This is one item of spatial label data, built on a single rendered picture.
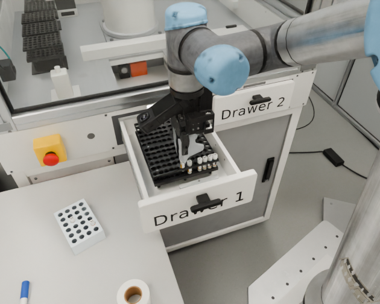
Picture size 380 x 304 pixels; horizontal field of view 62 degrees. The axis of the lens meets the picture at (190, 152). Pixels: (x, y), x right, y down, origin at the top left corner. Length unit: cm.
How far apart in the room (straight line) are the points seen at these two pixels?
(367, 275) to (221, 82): 31
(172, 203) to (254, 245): 106
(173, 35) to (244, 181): 38
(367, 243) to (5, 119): 85
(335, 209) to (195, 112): 140
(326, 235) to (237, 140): 48
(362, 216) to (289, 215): 159
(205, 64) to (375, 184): 30
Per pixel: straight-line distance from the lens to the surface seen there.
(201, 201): 73
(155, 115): 67
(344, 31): 45
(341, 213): 196
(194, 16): 57
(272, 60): 57
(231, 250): 172
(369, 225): 31
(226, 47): 51
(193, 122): 68
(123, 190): 96
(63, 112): 92
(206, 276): 164
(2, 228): 100
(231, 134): 118
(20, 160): 103
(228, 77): 50
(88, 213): 90
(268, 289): 81
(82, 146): 100
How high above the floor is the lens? 149
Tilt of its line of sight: 44 degrees down
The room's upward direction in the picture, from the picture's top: straight up
